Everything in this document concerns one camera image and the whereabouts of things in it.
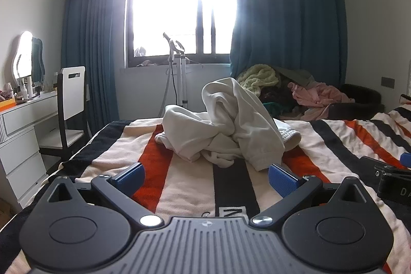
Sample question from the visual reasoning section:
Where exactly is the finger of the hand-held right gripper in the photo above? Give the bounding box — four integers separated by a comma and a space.
360, 152, 411, 171

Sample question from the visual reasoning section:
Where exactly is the olive garment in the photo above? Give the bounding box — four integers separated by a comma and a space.
273, 66, 317, 85

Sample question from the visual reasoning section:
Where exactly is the green garment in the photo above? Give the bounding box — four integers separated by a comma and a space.
263, 101, 281, 116

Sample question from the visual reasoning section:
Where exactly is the dark garment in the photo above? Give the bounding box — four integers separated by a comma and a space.
258, 81, 299, 111

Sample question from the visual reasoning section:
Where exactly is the white and black chair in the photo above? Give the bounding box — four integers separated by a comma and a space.
39, 66, 89, 162

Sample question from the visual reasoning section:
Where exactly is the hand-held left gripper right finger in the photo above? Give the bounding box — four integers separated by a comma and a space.
250, 164, 370, 228

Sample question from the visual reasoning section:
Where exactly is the pink garment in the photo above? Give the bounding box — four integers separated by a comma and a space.
287, 81, 355, 120

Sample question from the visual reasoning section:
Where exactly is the white dressing table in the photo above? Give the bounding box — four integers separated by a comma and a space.
0, 89, 60, 201

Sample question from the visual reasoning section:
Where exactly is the striped blanket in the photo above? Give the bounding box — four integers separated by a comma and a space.
0, 102, 411, 274

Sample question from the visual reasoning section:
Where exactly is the black armchair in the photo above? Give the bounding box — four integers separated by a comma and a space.
328, 83, 386, 120

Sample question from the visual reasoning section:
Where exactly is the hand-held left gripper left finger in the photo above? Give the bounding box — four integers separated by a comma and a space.
46, 162, 164, 228

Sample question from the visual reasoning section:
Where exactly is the yellow-green knit blanket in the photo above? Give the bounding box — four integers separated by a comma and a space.
237, 65, 280, 91

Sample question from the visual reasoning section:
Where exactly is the blue curtain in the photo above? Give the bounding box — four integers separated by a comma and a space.
229, 0, 349, 91
61, 0, 132, 136

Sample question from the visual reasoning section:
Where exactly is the wavy vanity mirror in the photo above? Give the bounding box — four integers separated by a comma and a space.
12, 31, 44, 85

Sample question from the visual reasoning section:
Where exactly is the group of cosmetic bottles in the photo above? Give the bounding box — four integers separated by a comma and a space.
5, 72, 58, 101

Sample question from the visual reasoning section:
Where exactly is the white zip jacket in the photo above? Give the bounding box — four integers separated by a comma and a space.
155, 77, 302, 172

